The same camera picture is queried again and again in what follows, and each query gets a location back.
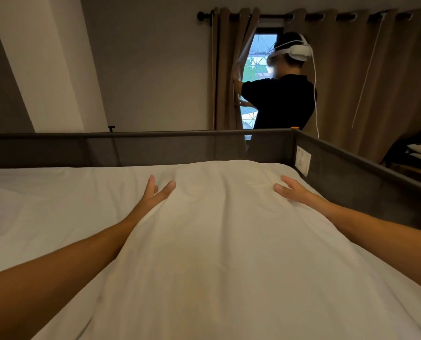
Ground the person's left hand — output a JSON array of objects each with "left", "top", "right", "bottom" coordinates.
[{"left": 130, "top": 175, "right": 177, "bottom": 224}]

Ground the black bag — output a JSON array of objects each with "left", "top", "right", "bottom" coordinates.
[{"left": 380, "top": 127, "right": 421, "bottom": 167}]

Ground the person's right forearm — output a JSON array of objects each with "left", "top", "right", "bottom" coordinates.
[{"left": 315, "top": 197, "right": 421, "bottom": 293}]

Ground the person's right hand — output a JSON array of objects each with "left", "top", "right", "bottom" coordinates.
[{"left": 273, "top": 175, "right": 326, "bottom": 210}]

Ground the wide brown curtain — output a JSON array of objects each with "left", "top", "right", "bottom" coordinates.
[{"left": 284, "top": 7, "right": 421, "bottom": 164}]

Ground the grey mesh bed rail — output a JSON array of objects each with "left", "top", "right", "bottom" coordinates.
[{"left": 0, "top": 128, "right": 421, "bottom": 231}]

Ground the narrow brown curtain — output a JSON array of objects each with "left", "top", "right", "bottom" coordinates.
[{"left": 212, "top": 7, "right": 261, "bottom": 131}]

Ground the white bed sheet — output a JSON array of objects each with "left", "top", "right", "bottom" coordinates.
[{"left": 0, "top": 163, "right": 421, "bottom": 340}]

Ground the person's left forearm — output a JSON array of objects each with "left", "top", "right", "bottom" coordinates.
[{"left": 0, "top": 210, "right": 146, "bottom": 340}]

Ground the window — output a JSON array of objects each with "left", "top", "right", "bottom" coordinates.
[{"left": 241, "top": 27, "right": 286, "bottom": 130}]

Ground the white headset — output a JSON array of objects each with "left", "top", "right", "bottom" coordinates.
[{"left": 267, "top": 33, "right": 312, "bottom": 63}]

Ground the black curtain rod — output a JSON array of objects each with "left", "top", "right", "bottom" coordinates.
[{"left": 197, "top": 10, "right": 421, "bottom": 24}]

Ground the white label on rail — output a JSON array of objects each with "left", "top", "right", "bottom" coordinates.
[{"left": 295, "top": 146, "right": 312, "bottom": 177}]

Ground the white headset cable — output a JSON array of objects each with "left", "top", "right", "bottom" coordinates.
[{"left": 307, "top": 49, "right": 320, "bottom": 138}]

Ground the wooden side table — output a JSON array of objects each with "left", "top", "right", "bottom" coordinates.
[{"left": 390, "top": 163, "right": 421, "bottom": 190}]

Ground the white curtain cord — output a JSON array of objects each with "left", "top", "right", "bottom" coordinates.
[{"left": 351, "top": 12, "right": 389, "bottom": 130}]

